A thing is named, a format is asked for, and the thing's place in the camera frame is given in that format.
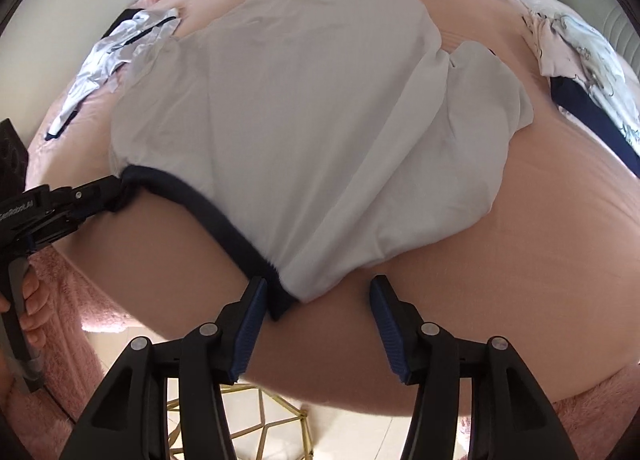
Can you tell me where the gold wire stool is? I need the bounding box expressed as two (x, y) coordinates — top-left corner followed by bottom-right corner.
(165, 380), (321, 460)

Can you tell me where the white blue printed garment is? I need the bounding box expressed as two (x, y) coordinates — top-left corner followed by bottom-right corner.
(550, 14), (640, 147)

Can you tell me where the grey shirt with navy trim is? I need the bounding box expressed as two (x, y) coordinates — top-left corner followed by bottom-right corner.
(109, 0), (535, 323)

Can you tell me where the white and navy garment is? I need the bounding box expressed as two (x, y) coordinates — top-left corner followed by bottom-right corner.
(44, 8), (181, 141)

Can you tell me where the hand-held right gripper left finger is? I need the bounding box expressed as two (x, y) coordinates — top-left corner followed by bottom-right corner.
(64, 276), (268, 460)

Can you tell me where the pink fluffy rug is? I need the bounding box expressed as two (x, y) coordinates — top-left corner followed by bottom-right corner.
(0, 245), (636, 460)

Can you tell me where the person's left hand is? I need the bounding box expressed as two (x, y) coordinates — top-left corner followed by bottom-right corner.
(16, 264), (49, 335)

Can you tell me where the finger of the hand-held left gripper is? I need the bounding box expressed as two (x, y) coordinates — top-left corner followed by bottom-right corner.
(70, 175), (127, 219)

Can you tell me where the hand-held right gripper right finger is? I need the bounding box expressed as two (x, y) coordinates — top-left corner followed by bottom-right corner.
(369, 275), (583, 460)

